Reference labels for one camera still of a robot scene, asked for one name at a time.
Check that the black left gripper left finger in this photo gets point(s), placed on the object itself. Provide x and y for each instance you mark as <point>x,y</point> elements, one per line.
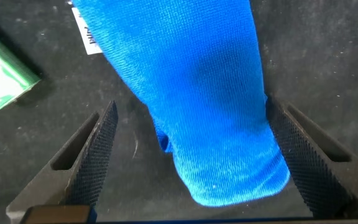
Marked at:
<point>85,174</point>

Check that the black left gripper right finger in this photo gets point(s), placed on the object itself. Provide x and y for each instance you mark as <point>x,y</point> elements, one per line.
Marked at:
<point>309,174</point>

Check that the blue microfibre towel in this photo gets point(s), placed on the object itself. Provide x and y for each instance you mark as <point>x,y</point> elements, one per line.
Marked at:
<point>197,93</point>

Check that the black table cloth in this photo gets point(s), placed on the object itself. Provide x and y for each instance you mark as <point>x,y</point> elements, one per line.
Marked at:
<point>322,62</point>

